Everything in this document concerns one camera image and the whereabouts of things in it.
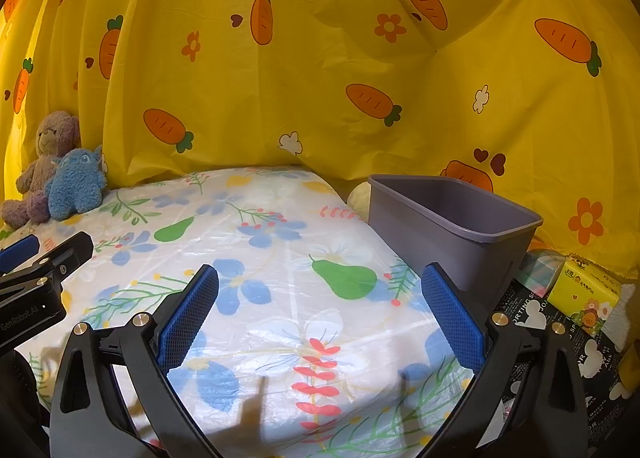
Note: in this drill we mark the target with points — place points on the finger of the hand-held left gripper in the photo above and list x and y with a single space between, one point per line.
70 250
20 248

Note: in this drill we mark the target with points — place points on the black printed bag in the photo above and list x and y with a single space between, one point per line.
595 363

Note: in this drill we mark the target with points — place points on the floral plastic table cover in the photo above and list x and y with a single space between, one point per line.
280 288

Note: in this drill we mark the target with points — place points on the yellow tissue pack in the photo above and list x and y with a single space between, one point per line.
585 288

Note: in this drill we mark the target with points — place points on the blue plush monster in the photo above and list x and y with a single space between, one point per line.
75 183

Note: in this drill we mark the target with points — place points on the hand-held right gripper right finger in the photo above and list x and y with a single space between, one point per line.
452 320

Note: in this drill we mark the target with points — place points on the grey plastic bin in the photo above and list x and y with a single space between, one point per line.
450 238

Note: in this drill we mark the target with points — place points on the yellow carrot print curtain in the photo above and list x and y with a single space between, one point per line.
325 63

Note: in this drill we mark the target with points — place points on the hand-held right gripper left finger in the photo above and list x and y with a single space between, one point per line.
187 323

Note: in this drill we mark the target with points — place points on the brown teddy bear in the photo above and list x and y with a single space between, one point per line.
55 131

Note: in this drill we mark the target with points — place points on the pastel checked pack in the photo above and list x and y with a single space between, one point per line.
542 265

